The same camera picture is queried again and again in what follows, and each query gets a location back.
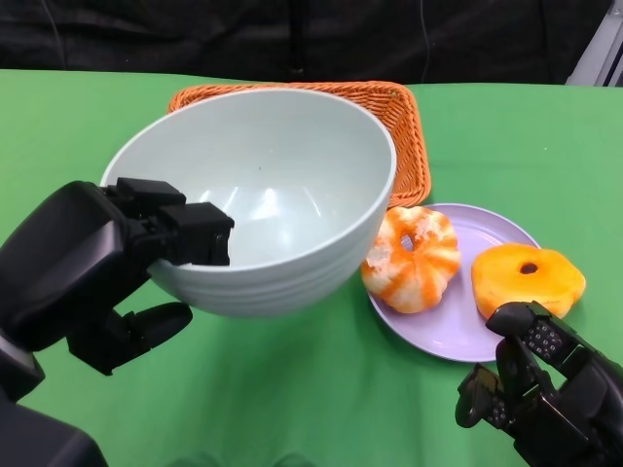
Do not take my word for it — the black curtain backdrop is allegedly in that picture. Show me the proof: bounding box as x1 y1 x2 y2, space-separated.
0 0 609 87

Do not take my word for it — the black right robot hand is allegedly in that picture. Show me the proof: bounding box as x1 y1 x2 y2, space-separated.
455 300 623 467

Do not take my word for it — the green tablecloth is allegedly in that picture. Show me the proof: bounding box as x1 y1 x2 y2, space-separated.
0 67 623 467

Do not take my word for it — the grey-green bowl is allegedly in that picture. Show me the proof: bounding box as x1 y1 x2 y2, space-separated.
99 87 398 320

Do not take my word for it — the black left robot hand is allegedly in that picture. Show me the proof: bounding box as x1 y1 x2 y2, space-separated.
0 177 236 376

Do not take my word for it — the aluminium frame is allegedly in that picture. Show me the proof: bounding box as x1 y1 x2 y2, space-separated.
567 0 623 88

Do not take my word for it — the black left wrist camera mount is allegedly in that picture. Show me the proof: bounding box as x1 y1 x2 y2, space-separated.
0 396 108 467

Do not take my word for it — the orange wicker basket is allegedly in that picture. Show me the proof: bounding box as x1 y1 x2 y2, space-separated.
167 80 433 210

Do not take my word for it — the lavender plate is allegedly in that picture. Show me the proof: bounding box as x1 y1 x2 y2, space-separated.
362 202 544 364

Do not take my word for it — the orange glazed donut bread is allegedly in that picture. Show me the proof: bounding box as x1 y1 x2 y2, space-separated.
360 206 462 315
470 244 587 321

